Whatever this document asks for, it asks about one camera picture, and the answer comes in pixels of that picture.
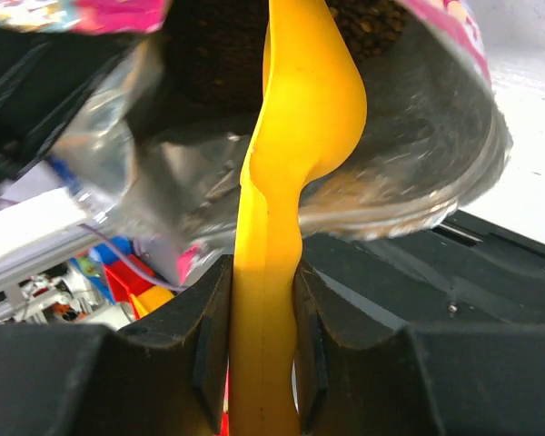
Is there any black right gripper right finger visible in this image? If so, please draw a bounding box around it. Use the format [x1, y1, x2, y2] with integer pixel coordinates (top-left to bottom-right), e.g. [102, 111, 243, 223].
[293, 263, 545, 435]

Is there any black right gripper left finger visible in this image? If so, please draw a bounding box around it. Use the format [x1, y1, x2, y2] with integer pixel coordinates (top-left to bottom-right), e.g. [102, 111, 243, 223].
[0, 255, 233, 435]

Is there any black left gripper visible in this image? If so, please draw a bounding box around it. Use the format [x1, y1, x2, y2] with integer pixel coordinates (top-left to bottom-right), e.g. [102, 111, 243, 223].
[0, 28, 141, 184]

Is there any pink pet food bag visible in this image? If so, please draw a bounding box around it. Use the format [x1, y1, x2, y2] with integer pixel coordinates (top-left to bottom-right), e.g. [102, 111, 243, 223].
[0, 0, 514, 282]

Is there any yellow plastic scoop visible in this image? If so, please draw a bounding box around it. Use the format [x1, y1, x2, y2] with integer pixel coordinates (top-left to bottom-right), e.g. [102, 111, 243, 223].
[229, 1, 367, 435]

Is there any brown pet food kibble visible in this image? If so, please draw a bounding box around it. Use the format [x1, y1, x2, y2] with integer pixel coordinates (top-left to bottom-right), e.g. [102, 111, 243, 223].
[163, 0, 409, 114]

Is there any black mounting base plate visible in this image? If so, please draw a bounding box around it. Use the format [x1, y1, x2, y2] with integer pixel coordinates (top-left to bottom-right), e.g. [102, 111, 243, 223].
[304, 212, 545, 329]

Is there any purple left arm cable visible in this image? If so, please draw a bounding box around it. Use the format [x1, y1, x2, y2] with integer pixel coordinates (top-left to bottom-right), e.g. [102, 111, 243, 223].
[79, 222, 190, 292]

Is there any aluminium front frame rail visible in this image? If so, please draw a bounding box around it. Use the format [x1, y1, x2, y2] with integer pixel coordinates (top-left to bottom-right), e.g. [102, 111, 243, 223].
[0, 188, 113, 291]

